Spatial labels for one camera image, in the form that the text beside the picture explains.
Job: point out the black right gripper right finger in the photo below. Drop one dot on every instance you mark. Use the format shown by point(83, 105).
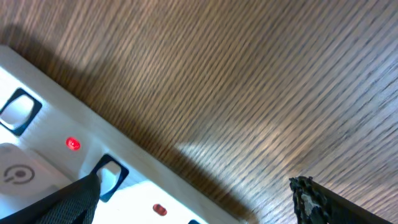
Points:
point(314, 204)

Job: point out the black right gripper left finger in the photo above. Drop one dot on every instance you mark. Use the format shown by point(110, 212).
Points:
point(73, 204)

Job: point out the white USB charger adapter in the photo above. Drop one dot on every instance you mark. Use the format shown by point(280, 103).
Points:
point(23, 174)

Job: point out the white power strip socket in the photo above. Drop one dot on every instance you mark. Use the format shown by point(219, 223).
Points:
point(73, 138)

